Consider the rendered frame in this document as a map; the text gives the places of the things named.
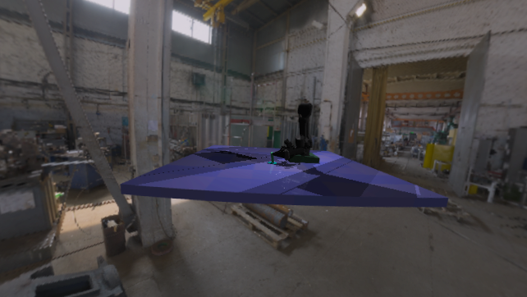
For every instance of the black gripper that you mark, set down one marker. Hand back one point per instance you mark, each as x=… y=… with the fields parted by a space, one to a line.
x=283 y=152

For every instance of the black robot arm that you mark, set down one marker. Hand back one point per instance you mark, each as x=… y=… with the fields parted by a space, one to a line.
x=303 y=141

